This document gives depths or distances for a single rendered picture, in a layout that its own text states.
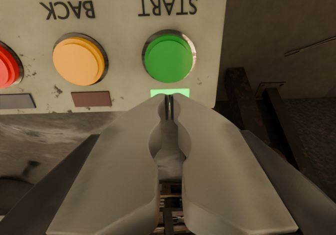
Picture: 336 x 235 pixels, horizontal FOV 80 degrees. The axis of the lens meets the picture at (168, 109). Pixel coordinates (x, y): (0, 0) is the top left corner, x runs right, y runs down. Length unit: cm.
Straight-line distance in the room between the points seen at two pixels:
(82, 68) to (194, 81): 10
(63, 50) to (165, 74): 8
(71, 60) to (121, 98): 5
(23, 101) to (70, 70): 7
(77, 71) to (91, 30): 4
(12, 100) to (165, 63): 15
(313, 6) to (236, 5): 28
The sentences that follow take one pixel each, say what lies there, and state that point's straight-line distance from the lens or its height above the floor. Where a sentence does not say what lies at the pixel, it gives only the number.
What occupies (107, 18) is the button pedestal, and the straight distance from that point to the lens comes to 18.
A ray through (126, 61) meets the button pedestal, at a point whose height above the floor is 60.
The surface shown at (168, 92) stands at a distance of 19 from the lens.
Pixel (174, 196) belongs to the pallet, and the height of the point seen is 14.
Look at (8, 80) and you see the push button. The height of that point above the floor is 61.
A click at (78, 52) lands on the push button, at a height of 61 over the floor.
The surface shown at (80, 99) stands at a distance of 21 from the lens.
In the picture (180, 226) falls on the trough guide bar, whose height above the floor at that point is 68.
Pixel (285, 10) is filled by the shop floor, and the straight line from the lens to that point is 94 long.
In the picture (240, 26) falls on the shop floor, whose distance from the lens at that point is 91.
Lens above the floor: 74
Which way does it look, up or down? 37 degrees down
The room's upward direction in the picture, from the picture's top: 179 degrees clockwise
